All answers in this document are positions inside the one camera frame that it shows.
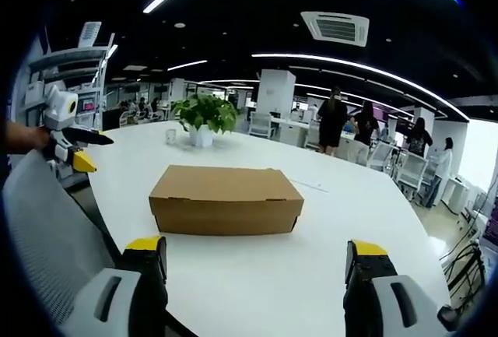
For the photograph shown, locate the ceiling air conditioner vent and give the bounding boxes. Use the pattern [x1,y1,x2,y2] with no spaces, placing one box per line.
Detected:
[300,11,370,47]

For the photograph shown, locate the grey metal storage shelf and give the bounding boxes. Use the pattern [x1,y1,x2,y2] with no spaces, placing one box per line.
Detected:
[17,21,117,132]

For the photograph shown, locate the green potted plant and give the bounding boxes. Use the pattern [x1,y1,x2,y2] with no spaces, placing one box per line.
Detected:
[170,93,239,148]

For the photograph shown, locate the brown cardboard shoe box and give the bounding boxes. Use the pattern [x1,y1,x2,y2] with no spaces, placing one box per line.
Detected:
[148,164,305,236]

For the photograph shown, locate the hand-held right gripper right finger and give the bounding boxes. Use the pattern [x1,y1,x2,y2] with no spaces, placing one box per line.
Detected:
[342,239,448,337]

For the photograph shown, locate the black cable bundle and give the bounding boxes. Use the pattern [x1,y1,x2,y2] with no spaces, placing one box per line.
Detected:
[441,235,489,303]

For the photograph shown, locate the white square pillar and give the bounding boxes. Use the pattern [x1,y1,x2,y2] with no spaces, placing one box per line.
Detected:
[257,68,296,118]

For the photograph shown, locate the white mesh office chair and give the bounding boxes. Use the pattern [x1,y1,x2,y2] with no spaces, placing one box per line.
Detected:
[2,149,117,326]

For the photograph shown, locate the person's left hand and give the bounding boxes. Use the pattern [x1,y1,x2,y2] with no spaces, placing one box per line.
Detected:
[23,126,52,149]

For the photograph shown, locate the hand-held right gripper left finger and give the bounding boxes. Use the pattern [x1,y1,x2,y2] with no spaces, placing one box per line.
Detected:
[61,236,169,337]

